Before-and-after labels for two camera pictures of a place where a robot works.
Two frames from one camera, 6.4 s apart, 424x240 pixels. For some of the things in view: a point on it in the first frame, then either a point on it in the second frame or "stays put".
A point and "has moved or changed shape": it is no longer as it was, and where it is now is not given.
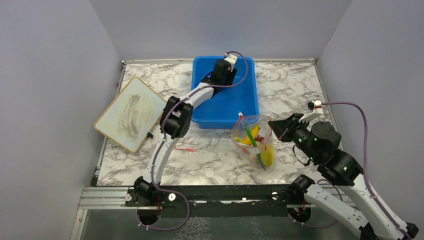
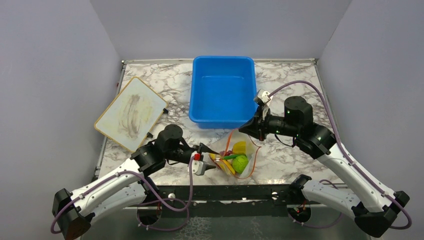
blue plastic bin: (239, 96) stays put
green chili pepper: (255, 143) -> (230, 156)
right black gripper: (282, 128) -> (257, 128)
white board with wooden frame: (130, 114) stays put
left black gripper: (229, 75) -> (203, 148)
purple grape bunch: (259, 138) has moved or changed shape
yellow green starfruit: (267, 155) -> (239, 147)
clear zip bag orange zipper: (252, 135) has moved or changed shape
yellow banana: (254, 132) -> (223, 163)
